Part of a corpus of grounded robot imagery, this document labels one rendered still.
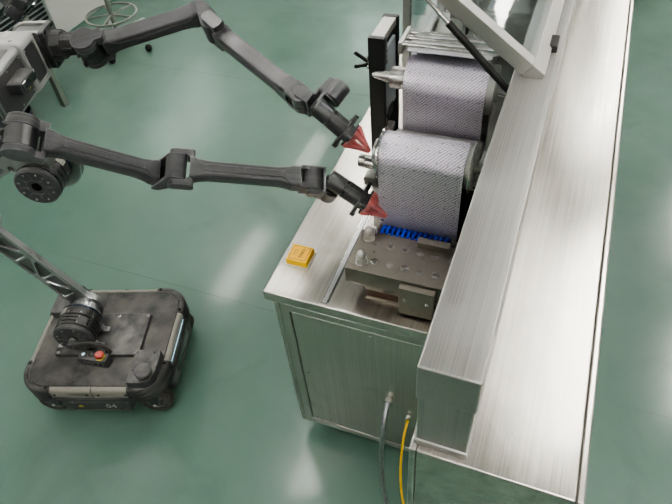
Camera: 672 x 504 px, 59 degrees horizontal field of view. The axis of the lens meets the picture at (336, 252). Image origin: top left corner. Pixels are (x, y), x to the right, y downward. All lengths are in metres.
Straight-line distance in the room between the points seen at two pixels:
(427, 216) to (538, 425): 0.89
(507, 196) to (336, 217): 1.12
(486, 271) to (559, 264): 0.34
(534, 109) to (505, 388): 0.50
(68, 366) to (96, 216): 1.24
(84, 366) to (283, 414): 0.85
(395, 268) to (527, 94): 0.68
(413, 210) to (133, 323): 1.47
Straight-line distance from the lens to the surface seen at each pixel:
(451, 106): 1.77
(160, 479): 2.63
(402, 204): 1.72
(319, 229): 1.98
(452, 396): 0.79
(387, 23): 1.93
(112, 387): 2.61
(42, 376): 2.79
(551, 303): 1.11
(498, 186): 0.98
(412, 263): 1.69
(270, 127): 4.06
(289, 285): 1.83
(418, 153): 1.62
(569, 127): 1.51
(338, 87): 1.73
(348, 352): 1.93
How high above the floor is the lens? 2.29
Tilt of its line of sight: 47 degrees down
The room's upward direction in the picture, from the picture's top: 6 degrees counter-clockwise
